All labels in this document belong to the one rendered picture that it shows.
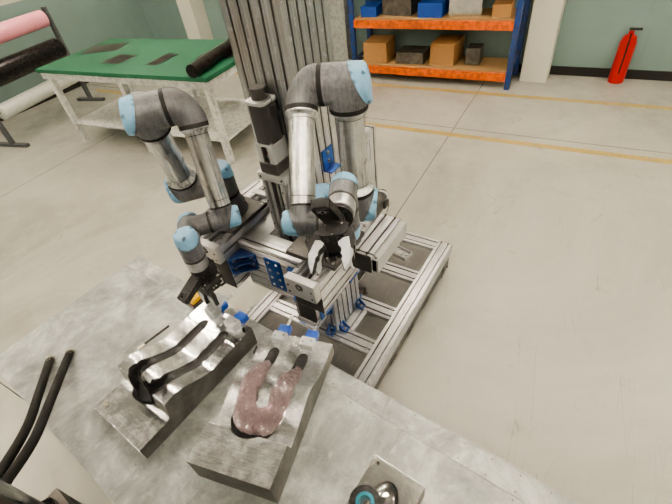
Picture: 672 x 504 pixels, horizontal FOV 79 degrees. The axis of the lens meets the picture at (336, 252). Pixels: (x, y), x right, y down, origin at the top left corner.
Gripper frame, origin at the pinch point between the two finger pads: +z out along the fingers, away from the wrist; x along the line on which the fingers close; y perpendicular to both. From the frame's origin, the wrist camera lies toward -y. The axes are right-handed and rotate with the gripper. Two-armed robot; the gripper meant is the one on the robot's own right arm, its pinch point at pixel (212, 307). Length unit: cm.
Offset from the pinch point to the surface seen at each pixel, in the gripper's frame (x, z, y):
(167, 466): -25, 12, -46
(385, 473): -83, 5, -14
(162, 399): -15.8, -1.4, -34.3
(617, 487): -151, 92, 60
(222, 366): -17.7, 6.4, -14.0
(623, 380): -145, 92, 116
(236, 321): -12.8, 0.2, 0.1
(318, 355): -44.0, 6.4, 7.0
